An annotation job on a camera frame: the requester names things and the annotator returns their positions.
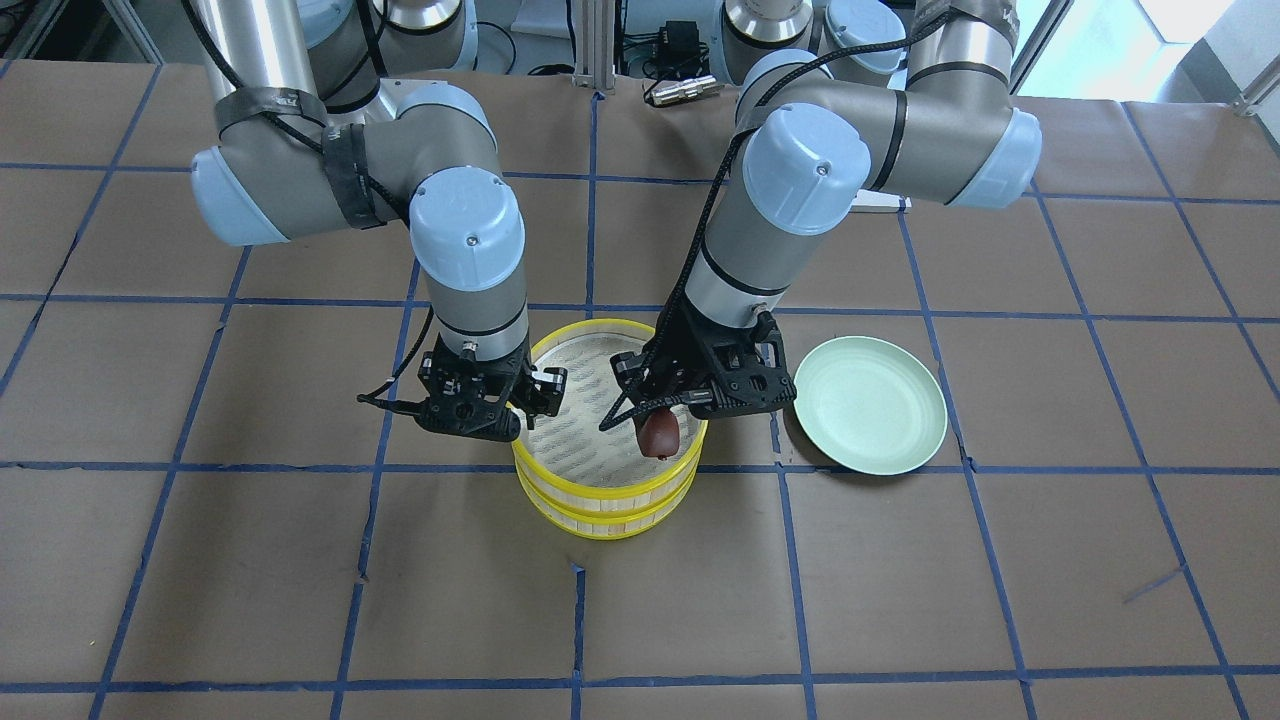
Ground mint green plate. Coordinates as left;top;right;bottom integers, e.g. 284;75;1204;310
794;336;948;477

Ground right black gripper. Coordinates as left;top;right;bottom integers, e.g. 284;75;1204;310
416;338;568;443

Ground yellow steamer basket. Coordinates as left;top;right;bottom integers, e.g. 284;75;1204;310
515;319;707;511
516;465;695;541

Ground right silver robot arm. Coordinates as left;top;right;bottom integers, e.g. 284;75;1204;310
182;1;568;442

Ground black power adapter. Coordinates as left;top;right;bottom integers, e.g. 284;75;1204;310
646;20;709;79

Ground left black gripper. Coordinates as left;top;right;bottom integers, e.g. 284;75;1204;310
598;310;796;433

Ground brown bun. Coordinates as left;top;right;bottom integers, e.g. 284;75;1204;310
635;407;681;460

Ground aluminium frame post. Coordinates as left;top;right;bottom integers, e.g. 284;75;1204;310
570;1;620;96

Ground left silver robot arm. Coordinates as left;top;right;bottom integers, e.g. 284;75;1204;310
600;1;1043;430

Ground silver cylindrical connector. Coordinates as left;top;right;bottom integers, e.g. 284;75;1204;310
643;76;724;108

